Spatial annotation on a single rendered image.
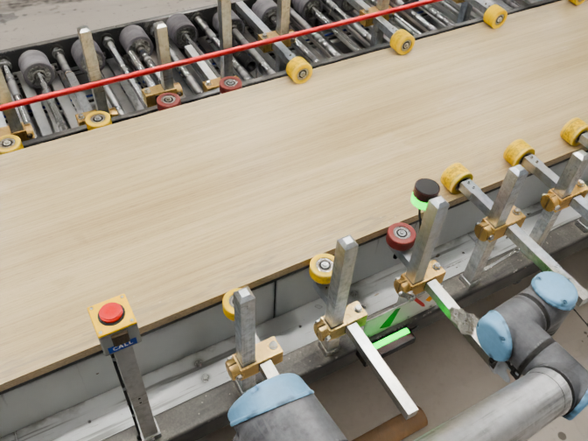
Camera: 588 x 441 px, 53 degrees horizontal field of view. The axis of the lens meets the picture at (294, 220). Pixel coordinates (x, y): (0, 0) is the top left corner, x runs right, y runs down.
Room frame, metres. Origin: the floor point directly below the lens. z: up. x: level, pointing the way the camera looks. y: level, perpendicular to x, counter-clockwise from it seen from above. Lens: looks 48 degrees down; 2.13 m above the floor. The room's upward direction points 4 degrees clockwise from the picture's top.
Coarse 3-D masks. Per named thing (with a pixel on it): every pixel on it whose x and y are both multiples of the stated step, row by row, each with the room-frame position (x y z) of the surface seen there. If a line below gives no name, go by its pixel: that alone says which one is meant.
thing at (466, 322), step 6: (450, 312) 0.87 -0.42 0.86; (456, 312) 0.87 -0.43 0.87; (462, 312) 0.86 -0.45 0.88; (456, 318) 0.85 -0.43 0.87; (462, 318) 0.85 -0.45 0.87; (468, 318) 0.85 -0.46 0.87; (474, 318) 0.85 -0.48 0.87; (462, 324) 0.83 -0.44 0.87; (468, 324) 0.83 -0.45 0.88; (474, 324) 0.84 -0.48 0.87; (462, 330) 0.82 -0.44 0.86; (468, 330) 0.82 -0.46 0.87
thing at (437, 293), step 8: (392, 248) 1.09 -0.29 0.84; (400, 256) 1.06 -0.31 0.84; (408, 256) 1.05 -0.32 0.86; (408, 264) 1.03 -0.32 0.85; (432, 280) 0.97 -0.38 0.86; (424, 288) 0.96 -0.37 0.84; (432, 288) 0.95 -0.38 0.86; (440, 288) 0.95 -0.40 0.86; (432, 296) 0.94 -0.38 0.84; (440, 296) 0.92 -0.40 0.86; (448, 296) 0.92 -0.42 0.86; (440, 304) 0.91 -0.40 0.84; (448, 304) 0.90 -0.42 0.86; (456, 304) 0.90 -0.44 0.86; (448, 312) 0.88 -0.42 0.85; (464, 336) 0.82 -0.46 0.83; (472, 336) 0.81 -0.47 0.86; (472, 344) 0.80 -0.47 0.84; (480, 352) 0.77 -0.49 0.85
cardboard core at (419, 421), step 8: (400, 416) 0.94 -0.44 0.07; (416, 416) 0.95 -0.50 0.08; (424, 416) 0.95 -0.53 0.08; (384, 424) 0.91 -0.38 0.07; (392, 424) 0.91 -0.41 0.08; (400, 424) 0.91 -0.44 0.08; (408, 424) 0.91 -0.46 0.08; (416, 424) 0.92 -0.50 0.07; (424, 424) 0.93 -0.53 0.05; (368, 432) 0.88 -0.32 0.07; (376, 432) 0.88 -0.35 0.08; (384, 432) 0.88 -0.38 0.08; (392, 432) 0.88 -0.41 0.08; (400, 432) 0.89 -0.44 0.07; (408, 432) 0.89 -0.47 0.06; (352, 440) 0.85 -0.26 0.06; (360, 440) 0.84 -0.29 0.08; (368, 440) 0.85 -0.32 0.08; (376, 440) 0.85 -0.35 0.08; (384, 440) 0.85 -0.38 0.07; (392, 440) 0.86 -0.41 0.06; (400, 440) 0.87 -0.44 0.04
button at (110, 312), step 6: (102, 306) 0.58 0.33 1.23; (108, 306) 0.58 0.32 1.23; (114, 306) 0.58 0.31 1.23; (120, 306) 0.58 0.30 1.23; (102, 312) 0.56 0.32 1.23; (108, 312) 0.56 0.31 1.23; (114, 312) 0.56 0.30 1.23; (120, 312) 0.57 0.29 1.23; (102, 318) 0.55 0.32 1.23; (108, 318) 0.55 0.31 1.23; (114, 318) 0.55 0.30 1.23
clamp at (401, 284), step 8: (432, 264) 1.02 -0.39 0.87; (432, 272) 0.99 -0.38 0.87; (440, 272) 0.99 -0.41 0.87; (400, 280) 0.96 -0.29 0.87; (408, 280) 0.96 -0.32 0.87; (424, 280) 0.96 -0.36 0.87; (440, 280) 0.99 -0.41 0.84; (400, 288) 0.94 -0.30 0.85; (408, 288) 0.94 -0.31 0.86; (416, 288) 0.95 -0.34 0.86
